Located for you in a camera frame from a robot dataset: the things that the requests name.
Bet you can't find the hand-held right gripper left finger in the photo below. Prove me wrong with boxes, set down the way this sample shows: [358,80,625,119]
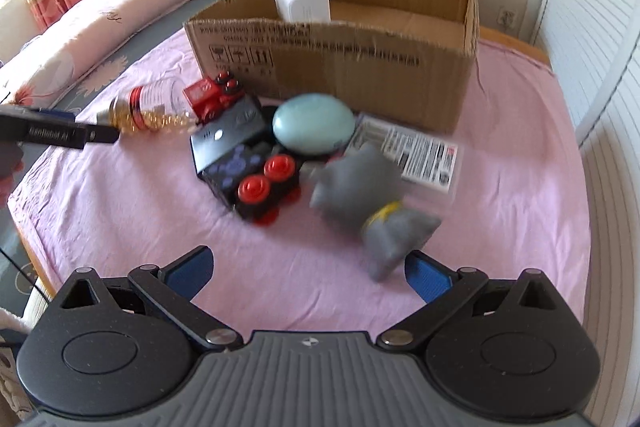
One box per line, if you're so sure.
[50,245,243,353]

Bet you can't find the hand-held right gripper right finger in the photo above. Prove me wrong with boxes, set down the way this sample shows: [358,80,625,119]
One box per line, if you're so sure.
[376,249,572,352]

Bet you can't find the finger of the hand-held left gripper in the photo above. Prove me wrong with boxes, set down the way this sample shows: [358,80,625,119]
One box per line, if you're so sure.
[27,106,77,122]
[82,123,121,146]

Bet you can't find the clear bottle yellow liquid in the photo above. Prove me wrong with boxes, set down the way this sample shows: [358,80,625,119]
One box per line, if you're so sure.
[97,77,202,138]

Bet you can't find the black toy car red wheels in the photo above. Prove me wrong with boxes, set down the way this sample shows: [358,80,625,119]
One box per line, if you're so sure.
[197,142,304,226]

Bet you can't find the grey plush toy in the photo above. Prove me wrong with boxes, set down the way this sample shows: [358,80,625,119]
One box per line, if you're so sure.
[309,142,443,282]

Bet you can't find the red toy block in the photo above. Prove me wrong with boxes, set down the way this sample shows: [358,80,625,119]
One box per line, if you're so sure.
[182,71,246,124]

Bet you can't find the clear plastic card box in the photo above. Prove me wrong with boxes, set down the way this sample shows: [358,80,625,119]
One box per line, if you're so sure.
[345,112,463,198]

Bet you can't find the black device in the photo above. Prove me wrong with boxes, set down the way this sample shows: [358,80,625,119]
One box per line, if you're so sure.
[190,97,268,172]

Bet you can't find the teal oval case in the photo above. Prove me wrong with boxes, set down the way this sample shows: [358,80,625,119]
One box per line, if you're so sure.
[272,93,357,156]

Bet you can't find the cardboard box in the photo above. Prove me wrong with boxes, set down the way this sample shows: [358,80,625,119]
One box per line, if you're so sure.
[184,0,480,135]

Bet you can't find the grey-blue floral bed sheet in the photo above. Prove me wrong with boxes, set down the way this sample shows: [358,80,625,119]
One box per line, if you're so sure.
[0,0,331,118]

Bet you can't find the pink bed sheet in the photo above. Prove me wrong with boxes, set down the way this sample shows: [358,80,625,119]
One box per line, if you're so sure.
[7,24,593,343]

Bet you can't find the pink floral pillow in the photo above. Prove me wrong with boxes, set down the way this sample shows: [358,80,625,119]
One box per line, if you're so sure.
[0,0,241,105]

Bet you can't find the white louvered closet doors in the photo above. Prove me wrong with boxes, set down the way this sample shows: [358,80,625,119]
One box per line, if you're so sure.
[530,0,640,427]

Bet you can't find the wooden bed side rail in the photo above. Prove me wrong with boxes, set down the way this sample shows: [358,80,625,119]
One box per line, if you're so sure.
[479,26,556,72]

